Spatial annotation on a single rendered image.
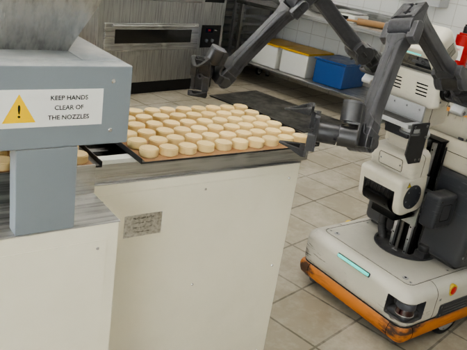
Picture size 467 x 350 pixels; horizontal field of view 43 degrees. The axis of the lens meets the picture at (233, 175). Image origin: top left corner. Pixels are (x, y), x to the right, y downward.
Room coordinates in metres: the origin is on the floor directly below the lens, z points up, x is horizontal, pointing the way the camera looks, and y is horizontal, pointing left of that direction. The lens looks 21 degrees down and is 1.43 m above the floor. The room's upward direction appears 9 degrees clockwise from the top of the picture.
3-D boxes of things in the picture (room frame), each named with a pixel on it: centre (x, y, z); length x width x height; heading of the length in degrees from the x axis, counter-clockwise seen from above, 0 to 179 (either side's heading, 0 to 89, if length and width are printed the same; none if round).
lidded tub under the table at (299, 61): (6.42, -0.58, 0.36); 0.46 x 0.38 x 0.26; 139
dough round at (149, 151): (1.41, 0.22, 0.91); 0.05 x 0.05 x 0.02
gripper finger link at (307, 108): (1.57, -0.16, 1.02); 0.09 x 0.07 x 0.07; 83
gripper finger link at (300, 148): (1.57, -0.16, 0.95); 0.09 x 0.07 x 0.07; 83
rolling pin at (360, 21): (5.80, -1.12, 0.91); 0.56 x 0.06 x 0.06; 78
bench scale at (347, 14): (6.11, -0.89, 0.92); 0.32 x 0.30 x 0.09; 146
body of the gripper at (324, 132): (1.56, -0.23, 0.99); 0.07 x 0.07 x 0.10; 83
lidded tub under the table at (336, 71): (6.12, -0.92, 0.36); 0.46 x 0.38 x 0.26; 141
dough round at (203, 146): (1.51, 0.09, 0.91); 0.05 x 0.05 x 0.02
